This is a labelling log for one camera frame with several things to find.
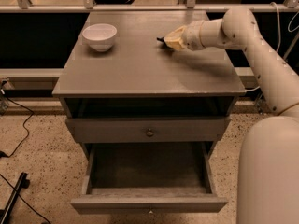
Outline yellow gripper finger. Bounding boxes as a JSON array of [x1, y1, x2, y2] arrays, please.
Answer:
[[164, 37, 186, 50], [167, 25, 186, 37]]

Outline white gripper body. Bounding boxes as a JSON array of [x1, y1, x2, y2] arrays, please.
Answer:
[[182, 19, 224, 50]]

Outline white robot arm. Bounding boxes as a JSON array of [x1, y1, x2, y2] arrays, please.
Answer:
[[164, 7, 299, 224]]

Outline grey wooden drawer cabinet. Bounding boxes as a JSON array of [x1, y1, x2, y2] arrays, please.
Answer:
[[51, 10, 247, 161]]

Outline closed grey top drawer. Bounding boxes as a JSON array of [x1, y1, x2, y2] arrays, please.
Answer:
[[65, 117, 230, 144]]

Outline round brass drawer knob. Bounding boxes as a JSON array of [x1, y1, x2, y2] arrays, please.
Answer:
[[146, 129, 154, 137]]

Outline open grey middle drawer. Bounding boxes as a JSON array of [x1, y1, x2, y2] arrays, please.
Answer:
[[71, 143, 228, 215]]

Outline white ceramic bowl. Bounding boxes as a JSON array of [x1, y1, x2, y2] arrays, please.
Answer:
[[82, 23, 117, 52]]

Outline black metal stand leg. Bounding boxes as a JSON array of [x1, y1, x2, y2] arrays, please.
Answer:
[[0, 172, 30, 224]]

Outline metal railing frame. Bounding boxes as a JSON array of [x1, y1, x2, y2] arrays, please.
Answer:
[[0, 0, 299, 15]]

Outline black floor cable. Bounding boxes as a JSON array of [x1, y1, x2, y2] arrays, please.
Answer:
[[0, 89, 35, 159]]

